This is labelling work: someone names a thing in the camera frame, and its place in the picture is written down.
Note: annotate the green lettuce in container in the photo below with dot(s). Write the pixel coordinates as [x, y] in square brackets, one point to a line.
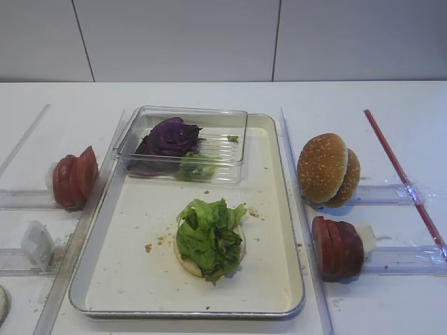
[196, 167]

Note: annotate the small lettuce scrap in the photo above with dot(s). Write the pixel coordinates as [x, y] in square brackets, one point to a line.
[233, 138]

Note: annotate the green lettuce on bun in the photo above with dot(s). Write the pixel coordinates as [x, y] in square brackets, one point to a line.
[205, 235]

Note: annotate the meat patty slice stack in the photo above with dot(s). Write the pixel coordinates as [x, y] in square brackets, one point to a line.
[340, 250]

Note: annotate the tomato slice stack left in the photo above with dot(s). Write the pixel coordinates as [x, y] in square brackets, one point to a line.
[65, 187]

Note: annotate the clear plastic container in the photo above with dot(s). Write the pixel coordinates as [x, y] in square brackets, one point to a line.
[215, 126]

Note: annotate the purple cabbage leaf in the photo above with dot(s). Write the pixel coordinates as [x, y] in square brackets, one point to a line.
[172, 137]

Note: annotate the front sesame bun top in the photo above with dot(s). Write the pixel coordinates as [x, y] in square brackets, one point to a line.
[322, 165]

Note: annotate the sesame bun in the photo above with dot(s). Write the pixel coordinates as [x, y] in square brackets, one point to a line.
[349, 184]
[322, 165]

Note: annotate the bottom bun half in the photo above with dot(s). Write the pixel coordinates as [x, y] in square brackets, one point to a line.
[191, 267]

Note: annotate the rear sesame bun top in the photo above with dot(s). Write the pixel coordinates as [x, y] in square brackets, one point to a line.
[349, 184]

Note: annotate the metal baking tray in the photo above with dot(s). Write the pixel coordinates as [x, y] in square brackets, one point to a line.
[128, 268]

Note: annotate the white pusher block right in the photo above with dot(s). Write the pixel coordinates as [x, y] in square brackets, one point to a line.
[367, 237]

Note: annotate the white pusher block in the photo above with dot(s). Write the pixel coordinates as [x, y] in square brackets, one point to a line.
[38, 246]
[367, 237]

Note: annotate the white pusher behind tomatoes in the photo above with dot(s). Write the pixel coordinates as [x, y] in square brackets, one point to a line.
[49, 177]

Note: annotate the red straw stick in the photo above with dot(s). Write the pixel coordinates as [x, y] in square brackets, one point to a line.
[438, 240]

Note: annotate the white pusher block left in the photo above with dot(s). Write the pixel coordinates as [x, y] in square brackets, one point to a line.
[38, 246]

